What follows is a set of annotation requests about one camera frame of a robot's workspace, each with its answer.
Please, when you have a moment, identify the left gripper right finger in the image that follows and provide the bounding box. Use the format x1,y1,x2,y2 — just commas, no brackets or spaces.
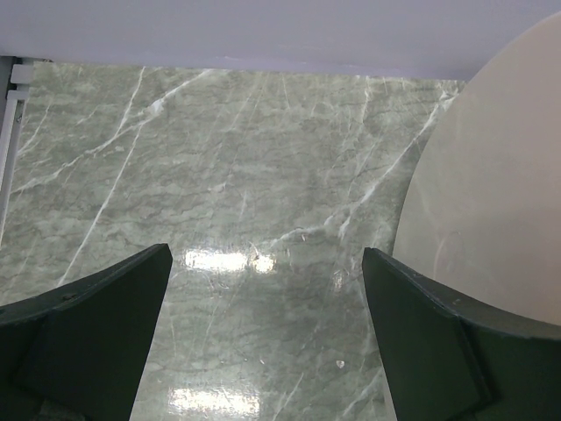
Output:
362,248,560,420

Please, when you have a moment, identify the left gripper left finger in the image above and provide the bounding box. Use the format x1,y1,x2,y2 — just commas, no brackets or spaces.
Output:
1,244,173,420

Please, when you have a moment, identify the cream round drawer cabinet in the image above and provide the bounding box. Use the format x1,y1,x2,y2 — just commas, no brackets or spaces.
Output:
393,15,560,325

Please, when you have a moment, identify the aluminium rail frame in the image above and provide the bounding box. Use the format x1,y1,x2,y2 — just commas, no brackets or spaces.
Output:
1,56,34,235

